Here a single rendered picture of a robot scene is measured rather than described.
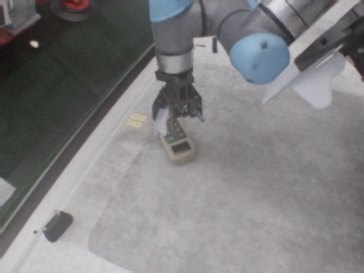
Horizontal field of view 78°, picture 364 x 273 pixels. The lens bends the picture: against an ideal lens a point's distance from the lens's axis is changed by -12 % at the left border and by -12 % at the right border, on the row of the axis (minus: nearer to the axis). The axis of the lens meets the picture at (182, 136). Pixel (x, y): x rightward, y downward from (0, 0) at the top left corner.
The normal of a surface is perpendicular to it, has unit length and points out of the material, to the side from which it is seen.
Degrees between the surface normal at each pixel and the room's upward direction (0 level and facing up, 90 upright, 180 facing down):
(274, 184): 0
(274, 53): 90
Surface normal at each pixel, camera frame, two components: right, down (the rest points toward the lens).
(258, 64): 0.18, 0.74
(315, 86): -0.59, 0.14
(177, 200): -0.06, -0.65
